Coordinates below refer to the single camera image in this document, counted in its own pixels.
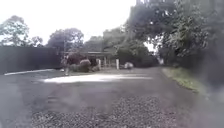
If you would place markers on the pale grey bush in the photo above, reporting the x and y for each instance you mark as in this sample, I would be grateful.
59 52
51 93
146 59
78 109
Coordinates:
128 65

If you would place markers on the low house with porch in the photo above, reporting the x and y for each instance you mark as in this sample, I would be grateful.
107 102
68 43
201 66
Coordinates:
95 54

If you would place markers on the round bush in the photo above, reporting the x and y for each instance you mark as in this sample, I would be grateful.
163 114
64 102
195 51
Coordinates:
85 65

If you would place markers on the dark gravel road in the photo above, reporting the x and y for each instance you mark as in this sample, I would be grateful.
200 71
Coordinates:
110 100

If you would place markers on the dark trees behind house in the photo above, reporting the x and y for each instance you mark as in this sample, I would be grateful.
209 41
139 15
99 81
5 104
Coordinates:
66 38

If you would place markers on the grass verge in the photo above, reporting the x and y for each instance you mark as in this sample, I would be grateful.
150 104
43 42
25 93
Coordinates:
185 78

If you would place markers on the row of tall trees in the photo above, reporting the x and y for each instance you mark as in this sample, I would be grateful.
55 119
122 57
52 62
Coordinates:
180 30

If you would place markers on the pale concrete strip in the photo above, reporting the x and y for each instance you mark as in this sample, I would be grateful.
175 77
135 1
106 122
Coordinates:
28 71

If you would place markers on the dark fence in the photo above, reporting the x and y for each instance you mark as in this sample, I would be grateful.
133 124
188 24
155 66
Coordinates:
26 60

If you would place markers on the group of trees behind fence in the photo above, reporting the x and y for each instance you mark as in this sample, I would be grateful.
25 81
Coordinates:
15 30

